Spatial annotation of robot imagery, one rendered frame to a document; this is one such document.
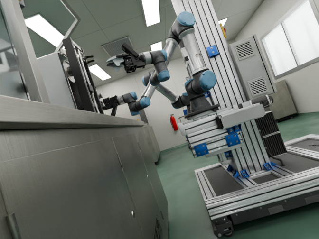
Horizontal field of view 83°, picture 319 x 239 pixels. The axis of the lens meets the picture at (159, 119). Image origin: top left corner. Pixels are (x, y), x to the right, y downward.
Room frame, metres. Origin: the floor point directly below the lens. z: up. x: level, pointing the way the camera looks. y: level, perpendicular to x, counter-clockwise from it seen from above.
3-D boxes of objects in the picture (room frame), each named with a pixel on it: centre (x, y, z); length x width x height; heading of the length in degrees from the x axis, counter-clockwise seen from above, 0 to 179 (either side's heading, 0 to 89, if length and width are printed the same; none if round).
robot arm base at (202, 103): (1.31, -0.31, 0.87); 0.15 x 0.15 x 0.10
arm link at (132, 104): (1.45, 0.16, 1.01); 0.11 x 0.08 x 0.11; 45
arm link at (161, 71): (1.11, -0.11, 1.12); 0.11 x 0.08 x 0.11; 21
